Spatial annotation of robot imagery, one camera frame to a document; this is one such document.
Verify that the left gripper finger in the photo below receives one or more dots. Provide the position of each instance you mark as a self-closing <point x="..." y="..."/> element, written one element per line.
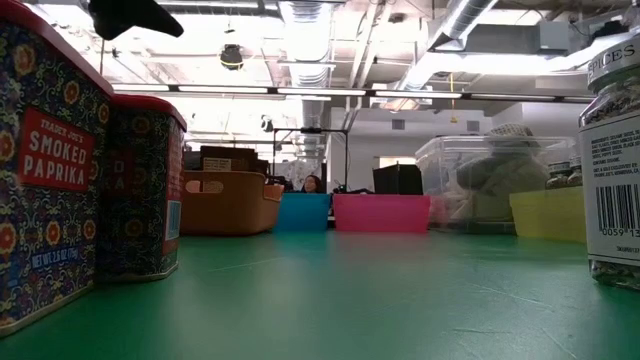
<point x="135" y="15"/>

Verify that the smoked paprika tin red lid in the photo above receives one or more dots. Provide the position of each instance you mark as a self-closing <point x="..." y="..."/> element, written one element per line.
<point x="140" y="215"/>

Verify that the pink toy block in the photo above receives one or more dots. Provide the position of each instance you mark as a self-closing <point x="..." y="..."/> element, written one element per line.
<point x="50" y="210"/>

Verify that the dark lid spice jar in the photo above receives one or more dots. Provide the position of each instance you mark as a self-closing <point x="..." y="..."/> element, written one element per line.
<point x="575" y="172"/>
<point x="557" y="177"/>

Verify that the white lid spice jar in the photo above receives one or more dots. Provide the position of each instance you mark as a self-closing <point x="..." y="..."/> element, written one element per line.
<point x="612" y="200"/>

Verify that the orange plastic bin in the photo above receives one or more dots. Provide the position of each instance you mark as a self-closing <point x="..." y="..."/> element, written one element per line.
<point x="230" y="210"/>

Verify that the person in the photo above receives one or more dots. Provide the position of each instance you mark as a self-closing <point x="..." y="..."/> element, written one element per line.
<point x="312" y="185"/>

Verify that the blue plastic bin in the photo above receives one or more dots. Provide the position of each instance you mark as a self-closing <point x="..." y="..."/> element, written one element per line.
<point x="302" y="212"/>

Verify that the pink plastic bin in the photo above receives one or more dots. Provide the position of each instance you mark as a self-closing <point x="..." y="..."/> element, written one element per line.
<point x="382" y="214"/>

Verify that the clear plastic storage container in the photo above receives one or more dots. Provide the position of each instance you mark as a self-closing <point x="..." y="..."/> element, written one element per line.
<point x="450" y="165"/>

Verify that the green table mat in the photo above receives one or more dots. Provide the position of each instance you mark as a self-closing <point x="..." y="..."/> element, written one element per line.
<point x="350" y="300"/>

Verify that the grey crumpled cloth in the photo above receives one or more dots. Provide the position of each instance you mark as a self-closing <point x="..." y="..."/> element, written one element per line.
<point x="505" y="175"/>

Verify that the yellow plastic bin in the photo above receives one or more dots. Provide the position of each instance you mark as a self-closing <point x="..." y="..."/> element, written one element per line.
<point x="550" y="215"/>

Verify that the black ceiling dome camera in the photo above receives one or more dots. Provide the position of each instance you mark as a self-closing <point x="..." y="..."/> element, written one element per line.
<point x="231" y="56"/>

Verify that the silver ceiling ventilation duct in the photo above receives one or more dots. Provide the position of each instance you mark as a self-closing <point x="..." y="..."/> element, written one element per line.
<point x="305" y="40"/>
<point x="465" y="20"/>

